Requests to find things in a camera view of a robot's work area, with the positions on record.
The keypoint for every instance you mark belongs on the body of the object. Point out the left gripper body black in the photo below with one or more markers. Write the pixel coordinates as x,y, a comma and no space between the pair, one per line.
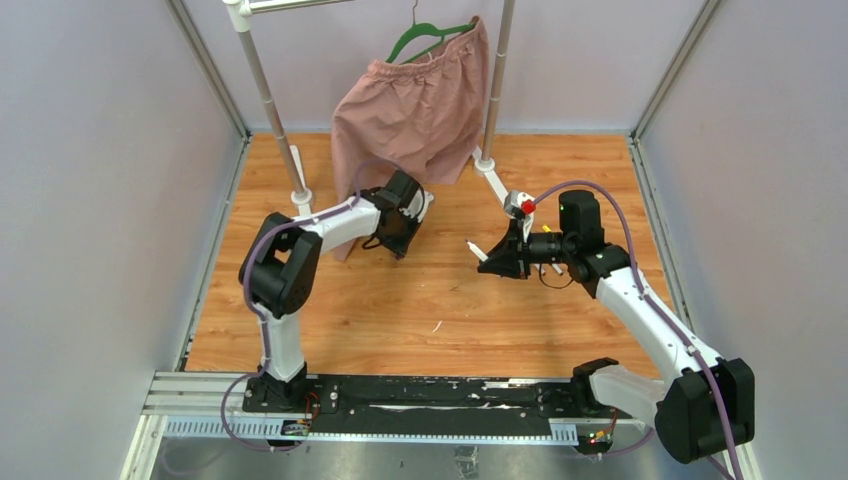
398,240

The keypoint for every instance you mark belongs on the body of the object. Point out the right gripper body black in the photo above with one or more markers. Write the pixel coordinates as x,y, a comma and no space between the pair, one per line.
525,244

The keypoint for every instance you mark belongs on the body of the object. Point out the white marker blue tip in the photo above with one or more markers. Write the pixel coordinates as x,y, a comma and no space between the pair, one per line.
476,250

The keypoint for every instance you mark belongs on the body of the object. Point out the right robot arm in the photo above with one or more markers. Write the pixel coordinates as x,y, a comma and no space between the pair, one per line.
703,403

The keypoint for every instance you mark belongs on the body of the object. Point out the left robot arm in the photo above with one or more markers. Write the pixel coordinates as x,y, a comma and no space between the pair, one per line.
278,273

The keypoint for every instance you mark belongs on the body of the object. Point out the pink shorts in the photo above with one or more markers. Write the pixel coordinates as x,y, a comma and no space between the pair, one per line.
425,116

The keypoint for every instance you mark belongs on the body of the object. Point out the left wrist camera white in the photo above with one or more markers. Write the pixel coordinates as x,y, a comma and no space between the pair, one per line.
428,199

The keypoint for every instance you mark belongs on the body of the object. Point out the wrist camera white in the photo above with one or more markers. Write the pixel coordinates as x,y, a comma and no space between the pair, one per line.
520,206
428,199

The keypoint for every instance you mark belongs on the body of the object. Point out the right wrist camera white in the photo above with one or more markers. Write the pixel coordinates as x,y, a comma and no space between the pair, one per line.
520,206

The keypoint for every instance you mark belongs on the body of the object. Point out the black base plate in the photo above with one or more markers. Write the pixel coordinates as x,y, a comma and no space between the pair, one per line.
439,408

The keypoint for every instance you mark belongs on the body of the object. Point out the aluminium frame rail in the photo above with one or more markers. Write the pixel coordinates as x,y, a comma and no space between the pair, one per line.
219,426

